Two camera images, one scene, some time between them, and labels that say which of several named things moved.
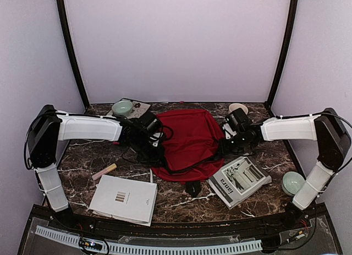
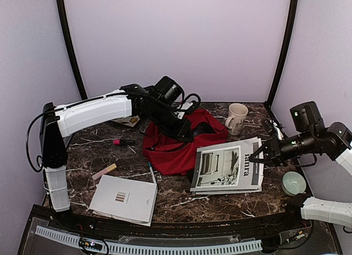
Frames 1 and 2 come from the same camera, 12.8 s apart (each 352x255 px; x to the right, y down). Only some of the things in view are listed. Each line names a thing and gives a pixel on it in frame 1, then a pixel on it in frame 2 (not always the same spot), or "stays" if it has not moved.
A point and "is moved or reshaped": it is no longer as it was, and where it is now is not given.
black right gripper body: [236, 147] -> [281, 154]
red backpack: [194, 142] is moved or reshaped
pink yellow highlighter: [100, 174] stays
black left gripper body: [147, 155] -> [160, 117]
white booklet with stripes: [125, 200] stays
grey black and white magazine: [236, 182] is moved or reshaped
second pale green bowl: [292, 182] stays
